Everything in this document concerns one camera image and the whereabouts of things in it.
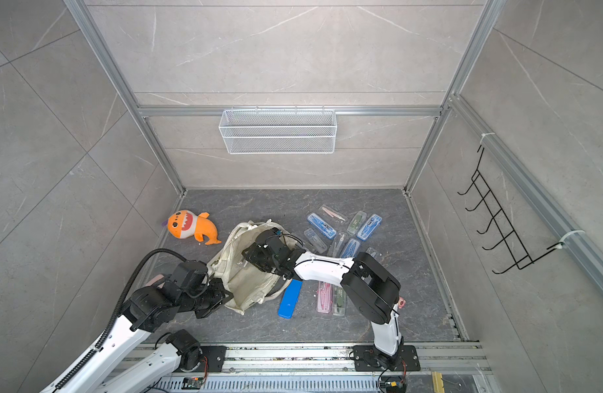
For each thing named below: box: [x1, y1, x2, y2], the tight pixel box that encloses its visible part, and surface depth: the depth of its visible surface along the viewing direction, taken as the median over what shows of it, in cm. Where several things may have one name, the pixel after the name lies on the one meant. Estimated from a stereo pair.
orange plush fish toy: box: [162, 209, 222, 245], surface depth 100 cm
